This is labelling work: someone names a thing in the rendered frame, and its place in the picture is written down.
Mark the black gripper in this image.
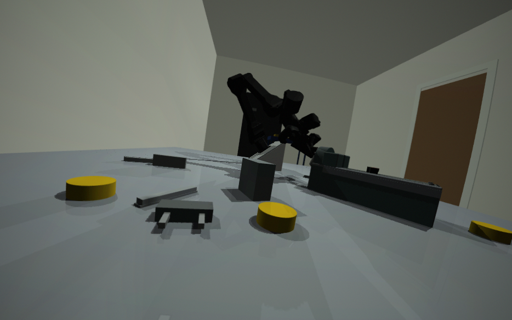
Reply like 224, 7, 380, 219
278, 118, 321, 158

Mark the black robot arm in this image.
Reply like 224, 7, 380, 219
227, 73, 320, 153

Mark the yellow short cylinder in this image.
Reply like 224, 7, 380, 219
469, 220, 512, 244
257, 202, 297, 233
66, 176, 116, 201

